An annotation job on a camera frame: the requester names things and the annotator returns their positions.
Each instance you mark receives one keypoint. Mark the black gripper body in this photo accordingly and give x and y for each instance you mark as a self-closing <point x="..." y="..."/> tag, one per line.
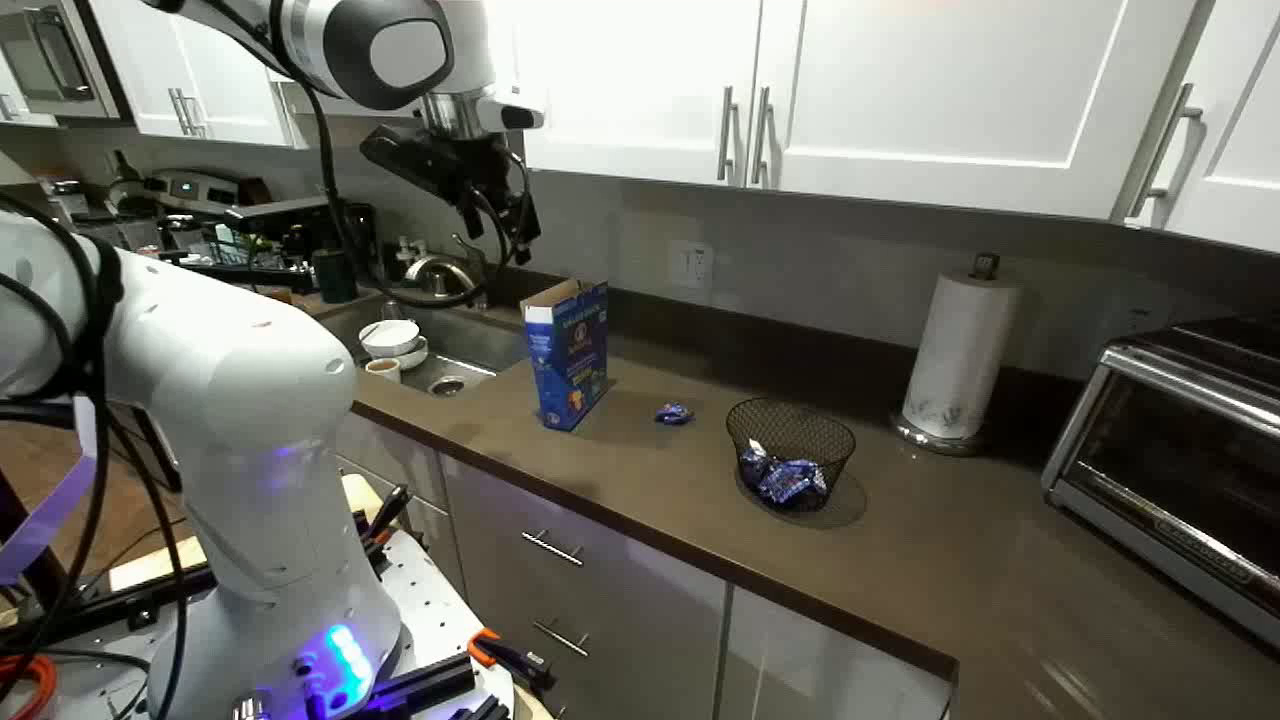
<point x="491" y="165"/>

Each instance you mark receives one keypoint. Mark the small blue snack pack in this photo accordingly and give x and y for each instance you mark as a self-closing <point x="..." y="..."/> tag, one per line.
<point x="674" y="415"/>

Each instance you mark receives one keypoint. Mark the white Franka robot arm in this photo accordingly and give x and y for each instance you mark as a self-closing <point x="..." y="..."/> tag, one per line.
<point x="243" y="400"/>

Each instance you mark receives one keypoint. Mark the blue Annie's snack box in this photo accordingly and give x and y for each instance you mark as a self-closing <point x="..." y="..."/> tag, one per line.
<point x="571" y="352"/>

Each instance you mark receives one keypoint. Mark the chrome faucet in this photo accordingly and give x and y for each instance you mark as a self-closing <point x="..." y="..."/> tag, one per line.
<point x="440" y="274"/>

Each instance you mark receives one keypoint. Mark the steel kitchen sink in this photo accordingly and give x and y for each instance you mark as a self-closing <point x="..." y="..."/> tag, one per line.
<point x="466" y="342"/>

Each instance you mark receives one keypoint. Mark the white bowl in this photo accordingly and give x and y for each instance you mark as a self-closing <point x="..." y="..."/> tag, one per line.
<point x="392" y="342"/>

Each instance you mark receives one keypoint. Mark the black cup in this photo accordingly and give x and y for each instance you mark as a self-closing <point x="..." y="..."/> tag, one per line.
<point x="336" y="274"/>

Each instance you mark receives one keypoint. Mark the white upper cabinet door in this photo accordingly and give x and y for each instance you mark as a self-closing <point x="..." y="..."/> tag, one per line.
<point x="963" y="95"/>
<point x="1245" y="132"/>
<point x="627" y="80"/>
<point x="200" y="64"/>

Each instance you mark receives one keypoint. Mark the black equipment pile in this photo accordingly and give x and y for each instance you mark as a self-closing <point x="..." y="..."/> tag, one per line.
<point x="243" y="227"/>

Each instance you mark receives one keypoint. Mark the gray lower cabinet door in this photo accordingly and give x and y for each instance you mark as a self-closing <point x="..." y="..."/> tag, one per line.
<point x="815" y="666"/>
<point x="400" y="464"/>

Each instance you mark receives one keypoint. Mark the black markers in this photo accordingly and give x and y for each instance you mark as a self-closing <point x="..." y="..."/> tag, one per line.
<point x="385" y="514"/>

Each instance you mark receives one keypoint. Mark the gray drawer cabinet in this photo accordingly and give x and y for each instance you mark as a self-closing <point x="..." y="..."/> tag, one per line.
<point x="603" y="603"/>

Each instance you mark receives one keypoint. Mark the metal robot mounting table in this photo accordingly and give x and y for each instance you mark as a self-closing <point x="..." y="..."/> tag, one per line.
<point x="425" y="603"/>

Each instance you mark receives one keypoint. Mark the white paper towel roll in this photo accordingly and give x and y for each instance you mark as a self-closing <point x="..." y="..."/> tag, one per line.
<point x="958" y="344"/>

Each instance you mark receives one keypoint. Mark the microwave oven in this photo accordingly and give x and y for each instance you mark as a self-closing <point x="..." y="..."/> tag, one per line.
<point x="42" y="55"/>

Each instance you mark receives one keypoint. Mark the silver toaster oven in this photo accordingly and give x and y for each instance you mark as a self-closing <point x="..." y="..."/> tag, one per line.
<point x="1172" y="464"/>

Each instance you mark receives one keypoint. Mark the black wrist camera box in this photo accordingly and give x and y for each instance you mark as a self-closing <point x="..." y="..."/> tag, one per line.
<point x="407" y="154"/>

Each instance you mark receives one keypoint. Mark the white wall outlet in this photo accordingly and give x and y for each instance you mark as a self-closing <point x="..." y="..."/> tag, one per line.
<point x="688" y="260"/>

